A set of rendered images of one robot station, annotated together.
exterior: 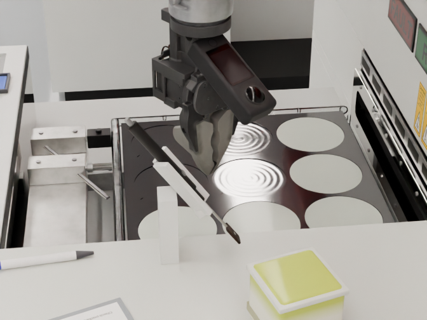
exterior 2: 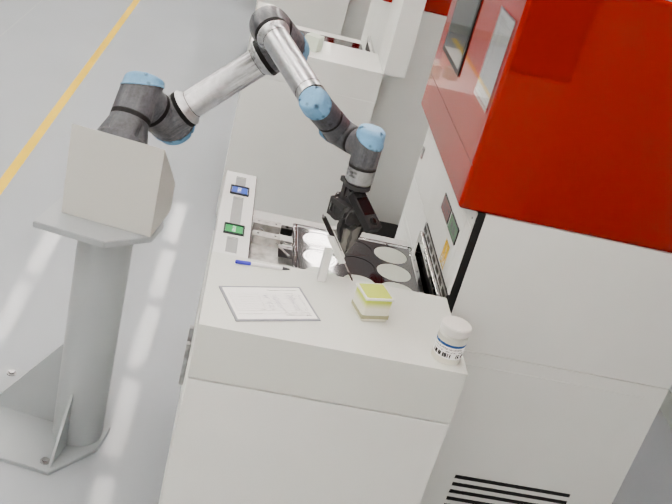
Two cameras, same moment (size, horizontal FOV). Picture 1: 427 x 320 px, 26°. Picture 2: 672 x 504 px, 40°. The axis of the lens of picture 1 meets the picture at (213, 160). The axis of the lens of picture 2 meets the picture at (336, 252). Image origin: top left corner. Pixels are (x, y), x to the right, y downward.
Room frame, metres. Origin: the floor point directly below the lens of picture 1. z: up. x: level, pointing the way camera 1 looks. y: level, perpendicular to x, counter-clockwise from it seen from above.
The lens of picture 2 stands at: (-1.24, 0.13, 2.06)
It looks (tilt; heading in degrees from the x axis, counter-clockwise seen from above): 26 degrees down; 357
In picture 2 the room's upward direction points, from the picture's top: 15 degrees clockwise
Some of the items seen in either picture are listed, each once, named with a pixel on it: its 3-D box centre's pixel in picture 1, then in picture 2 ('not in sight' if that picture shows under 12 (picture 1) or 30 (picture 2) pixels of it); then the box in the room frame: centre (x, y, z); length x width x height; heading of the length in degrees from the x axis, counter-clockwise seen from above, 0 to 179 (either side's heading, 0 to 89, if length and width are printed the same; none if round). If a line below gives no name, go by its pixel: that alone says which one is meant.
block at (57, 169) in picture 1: (57, 168); (265, 238); (1.10, 0.22, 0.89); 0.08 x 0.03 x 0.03; 96
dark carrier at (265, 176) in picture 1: (249, 179); (357, 266); (1.07, -0.05, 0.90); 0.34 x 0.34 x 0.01; 6
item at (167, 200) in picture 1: (182, 206); (333, 257); (0.81, 0.03, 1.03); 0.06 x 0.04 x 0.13; 96
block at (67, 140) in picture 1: (58, 140); (266, 226); (1.18, 0.23, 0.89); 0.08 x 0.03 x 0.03; 96
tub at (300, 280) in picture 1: (295, 302); (372, 302); (0.69, -0.08, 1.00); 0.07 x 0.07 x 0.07; 23
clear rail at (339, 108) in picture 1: (230, 115); (352, 237); (1.25, -0.03, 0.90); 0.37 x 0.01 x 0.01; 96
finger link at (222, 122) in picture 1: (208, 133); (346, 236); (1.01, 0.01, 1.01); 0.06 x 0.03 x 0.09; 42
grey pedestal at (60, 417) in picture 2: not in sight; (60, 321); (1.15, 0.79, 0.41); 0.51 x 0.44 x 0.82; 85
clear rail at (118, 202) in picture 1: (117, 188); (294, 253); (1.05, 0.13, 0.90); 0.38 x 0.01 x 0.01; 6
